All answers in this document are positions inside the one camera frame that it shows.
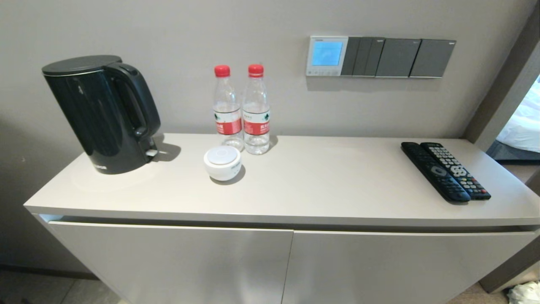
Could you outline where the wall thermostat with screen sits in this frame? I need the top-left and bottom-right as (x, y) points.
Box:
(306, 35), (349, 77)

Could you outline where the black remote control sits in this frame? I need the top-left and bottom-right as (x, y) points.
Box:
(401, 142), (471, 203)
(421, 142), (491, 201)

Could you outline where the clear water bottle red cap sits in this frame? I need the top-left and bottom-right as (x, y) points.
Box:
(243, 64), (271, 155)
(213, 65), (245, 152)

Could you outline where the beige sideboard cabinet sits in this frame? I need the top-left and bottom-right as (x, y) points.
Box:
(24, 133), (540, 304)

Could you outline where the beige cabinet door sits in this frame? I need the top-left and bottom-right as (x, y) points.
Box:
(282, 230), (538, 304)
(49, 221), (294, 304)

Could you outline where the black electric kettle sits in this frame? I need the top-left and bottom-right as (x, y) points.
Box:
(41, 55), (161, 175)

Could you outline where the white crumpled bag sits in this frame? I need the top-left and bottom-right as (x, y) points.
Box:
(508, 281), (540, 304)

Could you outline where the grey triple rocker wall switch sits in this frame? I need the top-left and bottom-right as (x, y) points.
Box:
(341, 37), (385, 77)

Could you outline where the grey single rocker wall switch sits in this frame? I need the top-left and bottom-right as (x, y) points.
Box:
(375, 38), (421, 78)
(410, 39), (456, 78)

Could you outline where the brown door frame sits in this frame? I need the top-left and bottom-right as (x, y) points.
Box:
(463, 4), (540, 152)

